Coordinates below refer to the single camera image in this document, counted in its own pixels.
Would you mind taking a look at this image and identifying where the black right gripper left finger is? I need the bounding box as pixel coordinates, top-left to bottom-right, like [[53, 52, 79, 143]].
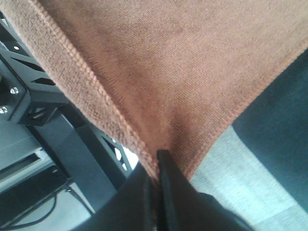
[[74, 163, 155, 231]]

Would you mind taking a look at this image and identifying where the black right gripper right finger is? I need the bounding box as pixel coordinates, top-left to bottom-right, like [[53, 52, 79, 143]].
[[157, 150, 253, 231]]

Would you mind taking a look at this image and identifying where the black cable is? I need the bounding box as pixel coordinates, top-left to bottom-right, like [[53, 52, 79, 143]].
[[0, 182, 80, 231]]

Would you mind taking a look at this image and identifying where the brown towel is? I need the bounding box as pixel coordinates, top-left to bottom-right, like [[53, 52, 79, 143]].
[[0, 0, 308, 179]]

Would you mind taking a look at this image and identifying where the black metal frame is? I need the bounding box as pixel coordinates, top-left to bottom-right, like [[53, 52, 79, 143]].
[[0, 16, 132, 211]]

